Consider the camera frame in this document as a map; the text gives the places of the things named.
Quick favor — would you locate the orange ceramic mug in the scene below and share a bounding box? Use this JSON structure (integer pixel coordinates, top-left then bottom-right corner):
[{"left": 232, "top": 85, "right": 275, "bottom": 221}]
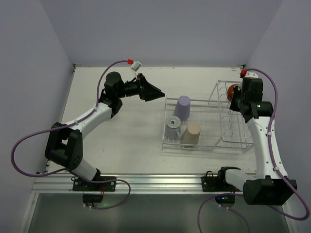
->
[{"left": 226, "top": 83, "right": 241, "bottom": 102}]

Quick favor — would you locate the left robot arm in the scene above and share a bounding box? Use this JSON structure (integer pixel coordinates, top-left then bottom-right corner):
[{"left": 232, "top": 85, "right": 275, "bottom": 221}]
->
[{"left": 45, "top": 71, "right": 165, "bottom": 182}]

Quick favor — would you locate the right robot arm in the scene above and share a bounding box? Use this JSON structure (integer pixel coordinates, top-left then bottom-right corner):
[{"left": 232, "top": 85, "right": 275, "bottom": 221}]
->
[{"left": 218, "top": 77, "right": 297, "bottom": 206}]

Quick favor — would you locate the lavender plastic cup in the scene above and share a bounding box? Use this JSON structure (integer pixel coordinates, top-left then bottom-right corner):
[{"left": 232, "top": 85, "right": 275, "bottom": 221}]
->
[{"left": 173, "top": 96, "right": 190, "bottom": 121}]

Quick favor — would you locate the grey mug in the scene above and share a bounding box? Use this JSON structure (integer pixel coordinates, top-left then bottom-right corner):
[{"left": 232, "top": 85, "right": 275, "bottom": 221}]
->
[{"left": 165, "top": 116, "right": 181, "bottom": 139}]

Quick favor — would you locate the beige plastic cup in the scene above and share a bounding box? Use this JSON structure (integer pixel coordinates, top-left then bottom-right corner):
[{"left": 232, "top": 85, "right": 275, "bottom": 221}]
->
[{"left": 181, "top": 123, "right": 201, "bottom": 145}]

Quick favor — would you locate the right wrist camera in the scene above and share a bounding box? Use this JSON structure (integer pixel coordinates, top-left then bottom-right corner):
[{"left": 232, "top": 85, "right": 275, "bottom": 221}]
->
[{"left": 245, "top": 72, "right": 259, "bottom": 78}]

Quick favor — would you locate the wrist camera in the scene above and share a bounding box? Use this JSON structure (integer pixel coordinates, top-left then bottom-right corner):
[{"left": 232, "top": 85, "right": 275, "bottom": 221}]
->
[
  {"left": 245, "top": 72, "right": 259, "bottom": 78},
  {"left": 131, "top": 60, "right": 142, "bottom": 72}
]

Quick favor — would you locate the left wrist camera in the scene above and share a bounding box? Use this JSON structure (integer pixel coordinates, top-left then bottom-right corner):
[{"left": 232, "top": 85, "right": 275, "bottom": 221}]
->
[{"left": 131, "top": 60, "right": 142, "bottom": 72}]

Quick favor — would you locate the white wire dish rack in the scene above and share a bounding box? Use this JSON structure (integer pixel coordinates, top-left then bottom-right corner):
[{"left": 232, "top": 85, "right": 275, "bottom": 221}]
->
[{"left": 162, "top": 80, "right": 253, "bottom": 154}]

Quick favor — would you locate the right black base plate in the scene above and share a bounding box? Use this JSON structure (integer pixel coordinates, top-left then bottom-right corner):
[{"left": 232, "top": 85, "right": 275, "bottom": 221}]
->
[{"left": 201, "top": 170, "right": 240, "bottom": 192}]

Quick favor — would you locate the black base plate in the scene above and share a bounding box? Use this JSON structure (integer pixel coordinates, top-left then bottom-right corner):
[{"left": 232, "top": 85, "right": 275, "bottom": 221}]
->
[
  {"left": 201, "top": 170, "right": 240, "bottom": 192},
  {"left": 71, "top": 176, "right": 116, "bottom": 192}
]

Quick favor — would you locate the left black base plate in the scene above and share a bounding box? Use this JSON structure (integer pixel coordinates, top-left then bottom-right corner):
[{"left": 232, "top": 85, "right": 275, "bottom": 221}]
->
[{"left": 71, "top": 176, "right": 116, "bottom": 192}]

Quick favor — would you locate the aluminium mounting rail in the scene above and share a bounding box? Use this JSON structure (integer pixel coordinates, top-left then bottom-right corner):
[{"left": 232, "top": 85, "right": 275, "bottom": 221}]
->
[{"left": 31, "top": 172, "right": 246, "bottom": 195}]

